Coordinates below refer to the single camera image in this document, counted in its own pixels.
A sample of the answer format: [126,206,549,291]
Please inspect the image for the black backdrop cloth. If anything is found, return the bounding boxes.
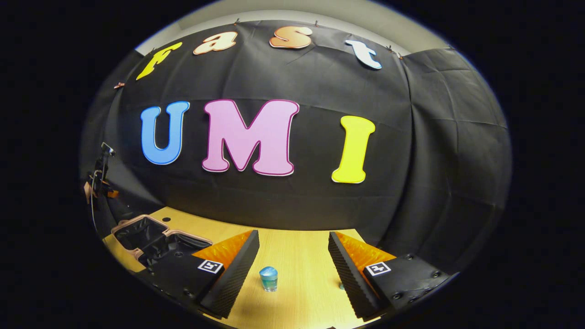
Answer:
[80,19,512,275]

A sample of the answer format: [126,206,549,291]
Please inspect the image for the pink suitcase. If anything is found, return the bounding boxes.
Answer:
[111,214,213,274]

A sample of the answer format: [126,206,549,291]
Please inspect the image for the thin white cable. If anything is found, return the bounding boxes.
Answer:
[90,171,99,232]

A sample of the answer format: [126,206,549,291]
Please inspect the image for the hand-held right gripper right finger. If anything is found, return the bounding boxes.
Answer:
[327,231,459,320]

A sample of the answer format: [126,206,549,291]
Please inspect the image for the clear bottle with blue cap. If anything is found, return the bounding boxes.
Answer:
[259,266,279,293]

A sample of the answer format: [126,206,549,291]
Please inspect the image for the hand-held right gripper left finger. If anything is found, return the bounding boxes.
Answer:
[137,229,260,319]

